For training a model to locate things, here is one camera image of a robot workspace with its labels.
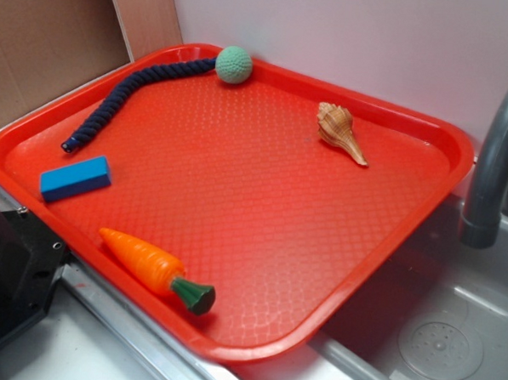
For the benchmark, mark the brown spiral seashell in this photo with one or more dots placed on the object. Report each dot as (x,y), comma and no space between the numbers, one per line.
(335,125)

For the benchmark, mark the red plastic tray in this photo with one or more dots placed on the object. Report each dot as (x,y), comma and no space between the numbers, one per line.
(237,183)

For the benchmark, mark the green knitted ball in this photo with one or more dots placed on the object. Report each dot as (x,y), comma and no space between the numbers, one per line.
(233,65)

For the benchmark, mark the orange toy carrot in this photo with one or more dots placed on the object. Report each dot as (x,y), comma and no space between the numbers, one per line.
(159,271)

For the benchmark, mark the blue rectangular block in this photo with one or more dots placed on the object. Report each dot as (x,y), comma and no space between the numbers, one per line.
(75,179)

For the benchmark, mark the grey plastic sink basin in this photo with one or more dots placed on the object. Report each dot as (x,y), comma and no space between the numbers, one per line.
(436,310)

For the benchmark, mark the grey toy faucet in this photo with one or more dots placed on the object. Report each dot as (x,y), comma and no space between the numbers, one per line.
(487,198)

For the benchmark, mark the brown cardboard panel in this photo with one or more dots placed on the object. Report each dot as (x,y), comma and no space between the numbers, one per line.
(50,47)

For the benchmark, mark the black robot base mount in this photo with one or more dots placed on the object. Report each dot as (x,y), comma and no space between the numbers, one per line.
(31,257)

